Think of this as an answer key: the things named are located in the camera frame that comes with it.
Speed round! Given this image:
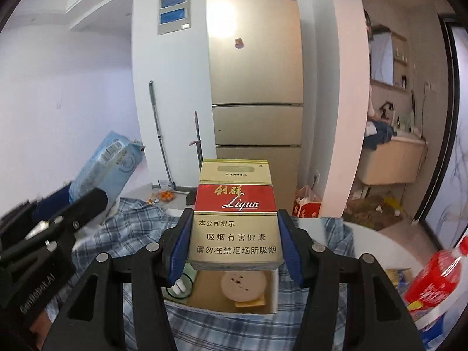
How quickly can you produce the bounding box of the gold red cigarette carton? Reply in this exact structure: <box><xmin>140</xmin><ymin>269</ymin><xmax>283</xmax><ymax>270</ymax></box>
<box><xmin>188</xmin><ymin>159</ymin><xmax>283</xmax><ymax>271</ymax></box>

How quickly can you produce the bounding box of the blue tissue pack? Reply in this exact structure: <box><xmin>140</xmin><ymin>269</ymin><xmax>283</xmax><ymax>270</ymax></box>
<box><xmin>69</xmin><ymin>131</ymin><xmax>144</xmax><ymax>209</ymax></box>

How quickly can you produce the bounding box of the person's left hand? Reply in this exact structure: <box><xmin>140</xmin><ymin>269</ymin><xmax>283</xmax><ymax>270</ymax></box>
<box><xmin>30</xmin><ymin>310</ymin><xmax>52</xmax><ymax>350</ymax></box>

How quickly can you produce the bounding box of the small gold box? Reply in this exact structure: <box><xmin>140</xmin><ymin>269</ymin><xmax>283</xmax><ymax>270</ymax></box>
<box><xmin>386</xmin><ymin>268</ymin><xmax>413</xmax><ymax>294</ymax></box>

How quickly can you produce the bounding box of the clear blue-label water bottle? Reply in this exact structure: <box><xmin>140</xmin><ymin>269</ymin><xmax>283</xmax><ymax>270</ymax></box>
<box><xmin>420</xmin><ymin>312</ymin><xmax>456</xmax><ymax>350</ymax></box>

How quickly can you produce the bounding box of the blue plaid cloth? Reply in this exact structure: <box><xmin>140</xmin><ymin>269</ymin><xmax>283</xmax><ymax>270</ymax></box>
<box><xmin>44</xmin><ymin>196</ymin><xmax>355</xmax><ymax>351</ymax></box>

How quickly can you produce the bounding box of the white earbud toy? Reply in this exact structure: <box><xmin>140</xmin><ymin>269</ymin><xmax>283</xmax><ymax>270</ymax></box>
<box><xmin>171</xmin><ymin>278</ymin><xmax>186</xmax><ymax>296</ymax></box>

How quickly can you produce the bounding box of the yellow sponge block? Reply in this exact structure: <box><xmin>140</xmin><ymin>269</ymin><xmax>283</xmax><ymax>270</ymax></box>
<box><xmin>234</xmin><ymin>294</ymin><xmax>266</xmax><ymax>308</ymax></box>

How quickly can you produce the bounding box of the white cardboard tray box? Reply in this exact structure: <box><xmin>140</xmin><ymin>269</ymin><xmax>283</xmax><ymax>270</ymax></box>
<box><xmin>162</xmin><ymin>265</ymin><xmax>279</xmax><ymax>315</ymax></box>

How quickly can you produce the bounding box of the red cardboard box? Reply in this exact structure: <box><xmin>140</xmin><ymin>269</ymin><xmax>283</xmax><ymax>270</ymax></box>
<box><xmin>293</xmin><ymin>185</ymin><xmax>322</xmax><ymax>218</ymax></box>

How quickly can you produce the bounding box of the beige vanity cabinet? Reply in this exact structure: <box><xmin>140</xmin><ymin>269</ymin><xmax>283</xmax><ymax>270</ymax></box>
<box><xmin>356</xmin><ymin>136</ymin><xmax>426</xmax><ymax>186</ymax></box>

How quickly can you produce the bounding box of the dark blue clothes pile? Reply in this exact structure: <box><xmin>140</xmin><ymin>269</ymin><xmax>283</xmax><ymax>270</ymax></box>
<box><xmin>362</xmin><ymin>121</ymin><xmax>398</xmax><ymax>151</ymax></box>

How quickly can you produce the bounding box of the grey electrical panel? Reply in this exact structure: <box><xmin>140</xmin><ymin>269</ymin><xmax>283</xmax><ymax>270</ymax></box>
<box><xmin>158</xmin><ymin>0</ymin><xmax>191</xmax><ymax>35</ymax></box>

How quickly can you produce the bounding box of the gold refrigerator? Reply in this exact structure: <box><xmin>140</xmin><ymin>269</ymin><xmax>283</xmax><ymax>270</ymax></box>
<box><xmin>206</xmin><ymin>0</ymin><xmax>304</xmax><ymax>211</ymax></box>

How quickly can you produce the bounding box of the green card with black ring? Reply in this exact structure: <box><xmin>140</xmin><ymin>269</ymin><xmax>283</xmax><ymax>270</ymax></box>
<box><xmin>162</xmin><ymin>263</ymin><xmax>197</xmax><ymax>302</ymax></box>

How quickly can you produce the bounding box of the grey mop handle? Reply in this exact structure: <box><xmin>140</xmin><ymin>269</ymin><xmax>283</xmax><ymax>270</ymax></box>
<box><xmin>148</xmin><ymin>80</ymin><xmax>176</xmax><ymax>190</ymax></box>

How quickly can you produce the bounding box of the dark broom handle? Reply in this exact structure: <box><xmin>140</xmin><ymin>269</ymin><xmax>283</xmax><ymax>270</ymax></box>
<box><xmin>189</xmin><ymin>112</ymin><xmax>203</xmax><ymax>170</ymax></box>

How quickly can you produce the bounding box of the wall mirror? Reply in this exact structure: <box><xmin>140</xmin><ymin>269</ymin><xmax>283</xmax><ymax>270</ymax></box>
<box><xmin>370</xmin><ymin>31</ymin><xmax>393</xmax><ymax>86</ymax></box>

